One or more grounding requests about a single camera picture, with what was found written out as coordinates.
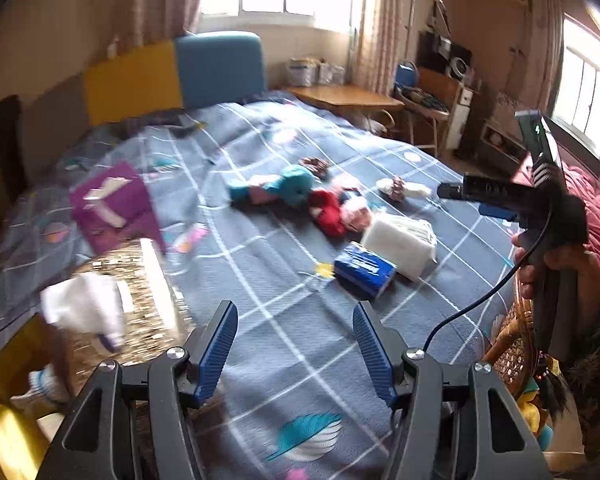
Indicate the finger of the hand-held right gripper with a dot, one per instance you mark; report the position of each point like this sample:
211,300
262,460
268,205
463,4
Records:
485,186
500,211

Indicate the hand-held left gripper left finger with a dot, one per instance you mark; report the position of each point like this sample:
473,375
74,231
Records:
220,345

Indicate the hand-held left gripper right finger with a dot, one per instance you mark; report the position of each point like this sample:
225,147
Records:
372,350

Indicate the white tissue pack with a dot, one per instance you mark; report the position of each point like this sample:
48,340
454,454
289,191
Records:
395,245

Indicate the red knitted item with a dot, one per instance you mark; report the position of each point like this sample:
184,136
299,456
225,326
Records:
327,212

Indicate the teal pink plush toy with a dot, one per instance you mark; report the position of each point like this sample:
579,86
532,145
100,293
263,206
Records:
297,185

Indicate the brown patterned scrunchie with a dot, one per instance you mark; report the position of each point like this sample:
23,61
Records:
307,162

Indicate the gold tin container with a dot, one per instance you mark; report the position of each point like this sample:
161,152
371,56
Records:
10,440

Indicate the person's right forearm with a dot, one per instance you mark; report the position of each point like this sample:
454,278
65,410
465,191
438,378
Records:
597,360

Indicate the person's right hand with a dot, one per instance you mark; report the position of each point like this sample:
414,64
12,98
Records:
526,270

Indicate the dark low cabinet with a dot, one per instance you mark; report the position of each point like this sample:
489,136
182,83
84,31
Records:
500,152

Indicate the white cabinet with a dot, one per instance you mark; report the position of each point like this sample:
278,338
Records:
460,120

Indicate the gold ornate tissue box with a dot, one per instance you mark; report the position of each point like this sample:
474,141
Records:
150,310

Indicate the blue tissue pack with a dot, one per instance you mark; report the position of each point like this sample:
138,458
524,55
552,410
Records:
362,270

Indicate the side window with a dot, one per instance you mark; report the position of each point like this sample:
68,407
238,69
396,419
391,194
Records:
585,90

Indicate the wooden shelf desk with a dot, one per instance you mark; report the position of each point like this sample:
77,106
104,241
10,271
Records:
437,85

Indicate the pink fabric item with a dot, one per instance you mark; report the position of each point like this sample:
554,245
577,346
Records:
355,215

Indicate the blue chair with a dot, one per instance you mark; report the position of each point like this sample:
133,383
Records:
406,76

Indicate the wicker chair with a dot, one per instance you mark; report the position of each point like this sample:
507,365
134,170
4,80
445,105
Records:
512,350

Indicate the black stereo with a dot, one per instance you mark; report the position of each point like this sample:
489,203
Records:
445,52

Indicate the white tissue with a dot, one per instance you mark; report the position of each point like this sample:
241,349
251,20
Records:
85,300

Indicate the purple box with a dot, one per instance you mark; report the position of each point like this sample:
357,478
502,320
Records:
140,210

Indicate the wooden bedside table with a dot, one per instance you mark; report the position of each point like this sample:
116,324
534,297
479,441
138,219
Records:
350,95

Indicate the colourful toy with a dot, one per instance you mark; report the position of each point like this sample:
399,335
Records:
530,410

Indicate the white sock with teal stripes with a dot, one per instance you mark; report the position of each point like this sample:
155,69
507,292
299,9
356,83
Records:
45,385

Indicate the clear plastic container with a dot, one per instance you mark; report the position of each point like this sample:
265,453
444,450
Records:
331,74
302,72

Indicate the grey yellow blue headboard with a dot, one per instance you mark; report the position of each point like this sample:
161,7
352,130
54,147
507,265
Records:
130,80

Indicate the black rolled mat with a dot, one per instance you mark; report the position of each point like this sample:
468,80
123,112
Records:
7,145

